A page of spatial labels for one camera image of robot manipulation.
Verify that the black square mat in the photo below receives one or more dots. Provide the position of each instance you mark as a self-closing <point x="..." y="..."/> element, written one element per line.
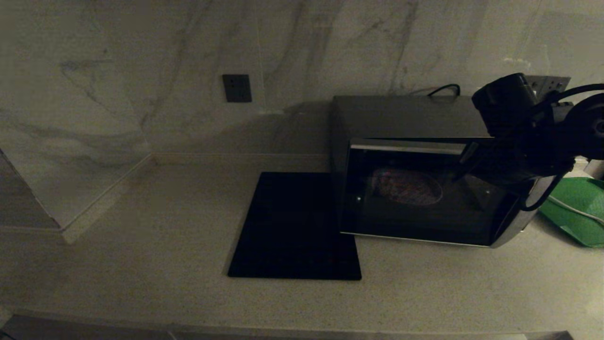
<point x="288" y="226"/>

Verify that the green plastic tray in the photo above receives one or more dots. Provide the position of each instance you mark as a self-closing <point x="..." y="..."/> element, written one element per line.
<point x="583" y="222"/>

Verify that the grey metal appliance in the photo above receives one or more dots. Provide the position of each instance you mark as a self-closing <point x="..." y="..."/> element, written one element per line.
<point x="597" y="169"/>

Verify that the dark single wall socket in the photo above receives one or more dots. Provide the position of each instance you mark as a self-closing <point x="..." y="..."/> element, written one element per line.
<point x="237" y="89"/>

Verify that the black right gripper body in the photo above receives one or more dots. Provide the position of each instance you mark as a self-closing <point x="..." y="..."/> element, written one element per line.
<point x="509" y="141"/>

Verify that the grey double wall socket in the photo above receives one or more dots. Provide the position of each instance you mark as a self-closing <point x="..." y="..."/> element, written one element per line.
<point x="549" y="84"/>

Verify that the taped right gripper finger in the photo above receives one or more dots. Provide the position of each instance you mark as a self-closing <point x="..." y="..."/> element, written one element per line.
<point x="469" y="152"/>

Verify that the purple plate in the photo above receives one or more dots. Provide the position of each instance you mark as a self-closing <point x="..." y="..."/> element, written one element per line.
<point x="406" y="186"/>

